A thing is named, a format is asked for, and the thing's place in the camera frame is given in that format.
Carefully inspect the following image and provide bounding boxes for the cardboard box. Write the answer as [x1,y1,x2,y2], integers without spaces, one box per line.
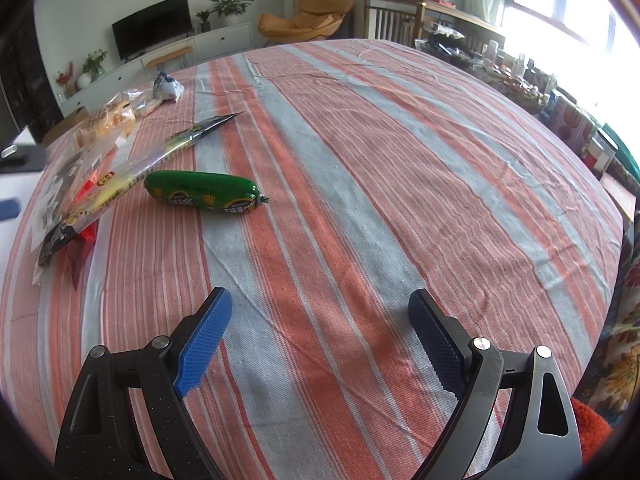
[42,107,89,144]

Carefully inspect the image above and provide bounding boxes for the orange lounge chair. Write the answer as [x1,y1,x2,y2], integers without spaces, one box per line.
[257,0,357,49]

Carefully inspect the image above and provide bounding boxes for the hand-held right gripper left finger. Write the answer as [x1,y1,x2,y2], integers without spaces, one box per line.
[54,286,234,480]

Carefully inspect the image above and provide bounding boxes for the floral printed cloth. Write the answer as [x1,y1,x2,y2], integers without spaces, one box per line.
[575,220,640,426]

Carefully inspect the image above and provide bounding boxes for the large potted plant white pot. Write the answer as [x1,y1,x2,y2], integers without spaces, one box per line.
[209,0,255,27]

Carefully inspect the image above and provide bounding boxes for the black television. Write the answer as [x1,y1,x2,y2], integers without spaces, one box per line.
[111,0,194,63]

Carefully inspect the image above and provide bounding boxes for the wooden bench with metal legs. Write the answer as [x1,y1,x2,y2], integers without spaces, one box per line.
[141,44,195,72]

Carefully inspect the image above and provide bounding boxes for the clear bread packet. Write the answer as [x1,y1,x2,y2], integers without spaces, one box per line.
[97,91,139,133]
[72,119,109,149]

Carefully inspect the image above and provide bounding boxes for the striped orange grey tablecloth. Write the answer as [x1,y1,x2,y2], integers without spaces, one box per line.
[0,39,626,480]

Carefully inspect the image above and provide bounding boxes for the green sausage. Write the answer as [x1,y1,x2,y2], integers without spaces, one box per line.
[144,170,271,216]

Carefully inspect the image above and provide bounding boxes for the dark display cabinet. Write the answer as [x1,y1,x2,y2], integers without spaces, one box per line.
[0,25,64,147]

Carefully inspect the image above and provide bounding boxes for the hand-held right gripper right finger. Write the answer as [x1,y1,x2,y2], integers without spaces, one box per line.
[407,288,584,480]

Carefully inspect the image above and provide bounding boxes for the clear packet with black print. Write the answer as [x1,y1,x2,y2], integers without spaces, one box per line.
[31,150,92,252]

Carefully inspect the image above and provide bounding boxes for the red flower arrangement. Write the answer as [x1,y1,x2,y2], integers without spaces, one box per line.
[54,61,76,99]

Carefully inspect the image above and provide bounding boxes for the leafy green potted plant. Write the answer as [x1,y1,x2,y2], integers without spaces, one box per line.
[80,49,109,83]

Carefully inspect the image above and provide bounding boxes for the cluttered row of small goods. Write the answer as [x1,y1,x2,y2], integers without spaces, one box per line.
[415,25,640,186]

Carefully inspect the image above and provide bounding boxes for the blue white pyramid packet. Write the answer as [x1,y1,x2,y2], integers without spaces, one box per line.
[152,72,185,102]

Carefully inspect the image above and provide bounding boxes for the long clear sausage packet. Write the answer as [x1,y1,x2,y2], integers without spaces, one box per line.
[37,111,246,267]

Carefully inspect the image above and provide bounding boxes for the orange towel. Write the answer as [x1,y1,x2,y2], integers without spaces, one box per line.
[571,397,614,452]

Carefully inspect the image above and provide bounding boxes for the wooden slatted chair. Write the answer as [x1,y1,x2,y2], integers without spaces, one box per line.
[363,0,427,49]

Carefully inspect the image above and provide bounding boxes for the red snack packet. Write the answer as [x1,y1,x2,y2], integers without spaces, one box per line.
[66,167,101,291]

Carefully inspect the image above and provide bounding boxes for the white television cabinet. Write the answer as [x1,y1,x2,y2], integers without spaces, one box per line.
[60,22,253,111]

